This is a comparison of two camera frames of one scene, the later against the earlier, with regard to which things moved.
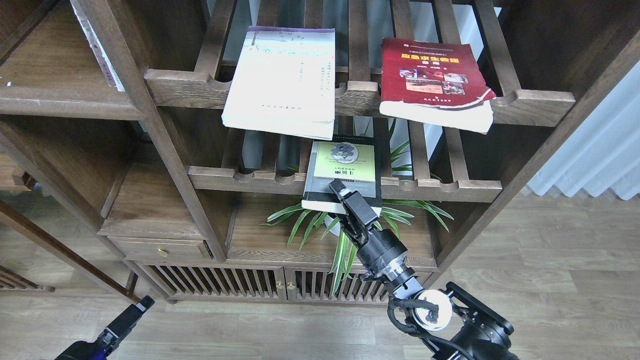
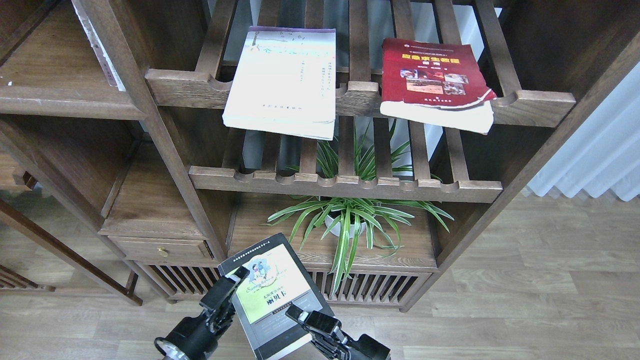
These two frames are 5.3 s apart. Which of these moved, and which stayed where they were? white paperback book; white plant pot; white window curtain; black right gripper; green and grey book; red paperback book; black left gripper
Moved: black right gripper; green and grey book; black left gripper
Stayed: white paperback book; white window curtain; white plant pot; red paperback book
